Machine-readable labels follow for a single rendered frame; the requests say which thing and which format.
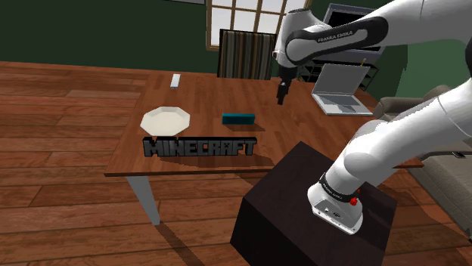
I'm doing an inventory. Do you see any striped dining chair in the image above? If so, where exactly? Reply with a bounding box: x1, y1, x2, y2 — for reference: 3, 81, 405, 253
216, 28, 278, 81

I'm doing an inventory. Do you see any dark shelf with grey monitor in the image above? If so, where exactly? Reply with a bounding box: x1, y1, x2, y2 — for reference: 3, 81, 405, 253
294, 2, 387, 91

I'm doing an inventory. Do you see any teal rectangular box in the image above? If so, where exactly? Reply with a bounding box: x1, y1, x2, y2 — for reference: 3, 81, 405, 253
221, 113, 257, 125

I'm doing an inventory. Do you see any silver open laptop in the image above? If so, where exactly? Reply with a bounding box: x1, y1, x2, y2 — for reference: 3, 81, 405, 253
311, 63, 374, 116

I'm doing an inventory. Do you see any wooden table with grey legs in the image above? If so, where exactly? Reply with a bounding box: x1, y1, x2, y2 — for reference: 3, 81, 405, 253
104, 70, 425, 227

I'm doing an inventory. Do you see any wooden framed window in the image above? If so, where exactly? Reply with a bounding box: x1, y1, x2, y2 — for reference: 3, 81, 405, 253
205, 0, 313, 52

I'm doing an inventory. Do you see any dark grey block letter sign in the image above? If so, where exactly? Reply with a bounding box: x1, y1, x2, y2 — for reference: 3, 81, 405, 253
142, 136, 258, 158

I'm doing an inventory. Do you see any white octagonal plate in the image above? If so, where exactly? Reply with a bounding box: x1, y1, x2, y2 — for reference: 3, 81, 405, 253
139, 106, 191, 137

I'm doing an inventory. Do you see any dark robot stand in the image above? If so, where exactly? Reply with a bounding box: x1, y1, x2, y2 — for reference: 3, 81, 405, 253
229, 141, 399, 266

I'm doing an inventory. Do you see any grey sofa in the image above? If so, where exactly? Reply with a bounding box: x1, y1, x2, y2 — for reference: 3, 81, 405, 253
373, 84, 472, 239

